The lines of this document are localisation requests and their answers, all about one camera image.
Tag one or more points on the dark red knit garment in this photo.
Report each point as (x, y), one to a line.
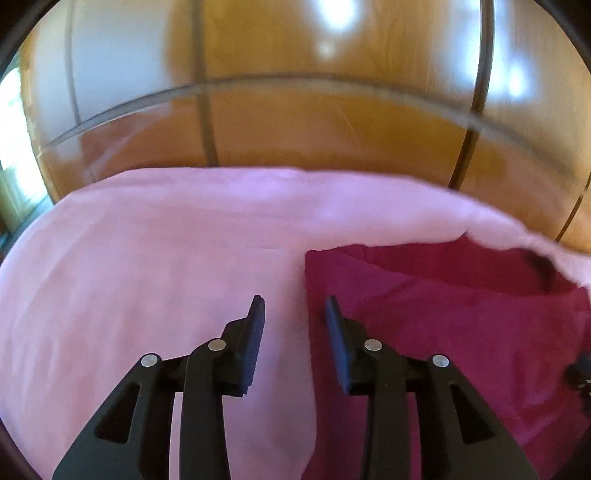
(461, 332)

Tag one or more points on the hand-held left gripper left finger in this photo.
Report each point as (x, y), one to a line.
(251, 341)

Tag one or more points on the pink bed sheet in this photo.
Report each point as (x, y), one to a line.
(138, 277)

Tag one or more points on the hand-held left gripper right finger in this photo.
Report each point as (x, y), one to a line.
(339, 341)

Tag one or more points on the wooden wardrobe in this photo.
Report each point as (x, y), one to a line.
(300, 129)

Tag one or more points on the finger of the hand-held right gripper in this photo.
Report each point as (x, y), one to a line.
(581, 376)

